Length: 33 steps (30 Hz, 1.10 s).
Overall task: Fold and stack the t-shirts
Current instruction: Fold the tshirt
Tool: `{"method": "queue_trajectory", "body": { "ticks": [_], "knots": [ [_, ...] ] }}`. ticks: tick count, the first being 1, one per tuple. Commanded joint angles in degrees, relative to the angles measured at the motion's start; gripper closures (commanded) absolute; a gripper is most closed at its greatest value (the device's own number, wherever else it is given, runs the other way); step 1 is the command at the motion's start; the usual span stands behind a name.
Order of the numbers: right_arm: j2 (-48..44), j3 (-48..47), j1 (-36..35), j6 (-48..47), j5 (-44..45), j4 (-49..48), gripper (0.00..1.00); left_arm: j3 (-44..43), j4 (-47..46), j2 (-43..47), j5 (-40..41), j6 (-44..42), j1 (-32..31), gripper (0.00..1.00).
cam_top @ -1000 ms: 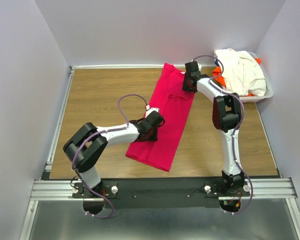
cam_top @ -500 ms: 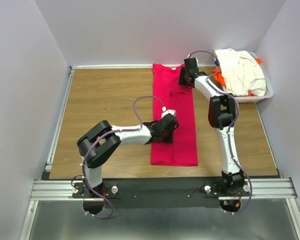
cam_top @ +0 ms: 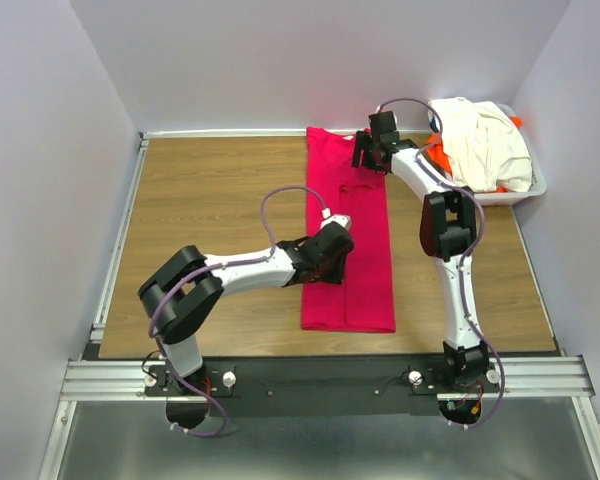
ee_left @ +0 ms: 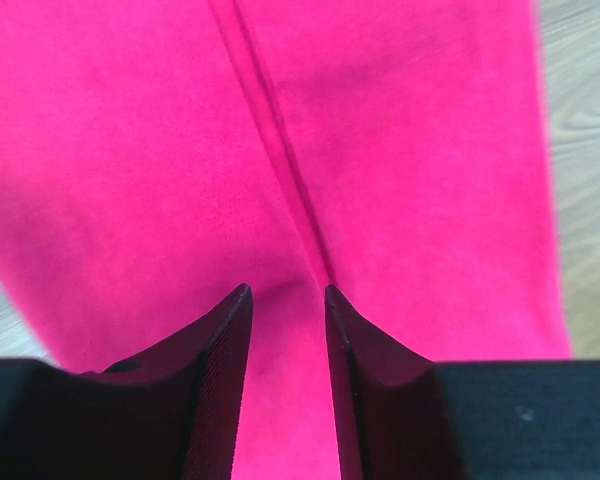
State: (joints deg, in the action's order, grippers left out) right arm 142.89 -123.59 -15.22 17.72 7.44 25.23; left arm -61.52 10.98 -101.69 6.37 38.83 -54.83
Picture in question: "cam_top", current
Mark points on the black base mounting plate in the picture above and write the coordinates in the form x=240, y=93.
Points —
x=313, y=386

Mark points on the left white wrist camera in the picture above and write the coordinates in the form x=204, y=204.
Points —
x=339, y=219

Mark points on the white laundry basket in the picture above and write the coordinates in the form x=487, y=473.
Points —
x=535, y=185

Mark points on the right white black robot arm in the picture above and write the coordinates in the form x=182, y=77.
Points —
x=451, y=225

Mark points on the orange t shirt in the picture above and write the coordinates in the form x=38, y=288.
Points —
x=441, y=161

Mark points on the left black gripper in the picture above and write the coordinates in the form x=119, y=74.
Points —
x=337, y=275

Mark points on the pink t shirt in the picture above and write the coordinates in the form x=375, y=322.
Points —
x=364, y=301

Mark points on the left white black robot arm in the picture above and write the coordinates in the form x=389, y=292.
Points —
x=180, y=295

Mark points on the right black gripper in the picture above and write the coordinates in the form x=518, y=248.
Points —
x=362, y=142

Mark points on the white t shirt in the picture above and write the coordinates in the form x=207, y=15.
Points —
x=485, y=145

